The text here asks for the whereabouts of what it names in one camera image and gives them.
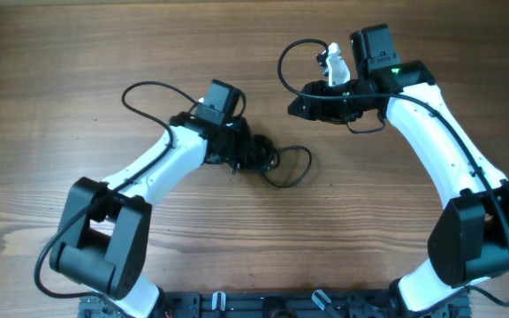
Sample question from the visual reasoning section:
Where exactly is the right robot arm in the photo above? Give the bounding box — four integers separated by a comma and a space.
288, 24, 509, 317

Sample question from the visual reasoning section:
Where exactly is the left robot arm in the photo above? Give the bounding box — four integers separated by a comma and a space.
39, 79, 249, 317

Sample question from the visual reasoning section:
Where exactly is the left camera black cable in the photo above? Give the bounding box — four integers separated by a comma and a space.
33, 80, 202, 299

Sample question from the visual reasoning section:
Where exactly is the camera black cable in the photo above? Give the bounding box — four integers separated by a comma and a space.
277, 38, 509, 308
33, 80, 202, 299

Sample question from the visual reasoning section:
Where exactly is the right camera black cable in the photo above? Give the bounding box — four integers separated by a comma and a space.
277, 38, 509, 308

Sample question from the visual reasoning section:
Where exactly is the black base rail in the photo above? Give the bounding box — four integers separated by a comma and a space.
78, 289, 472, 318

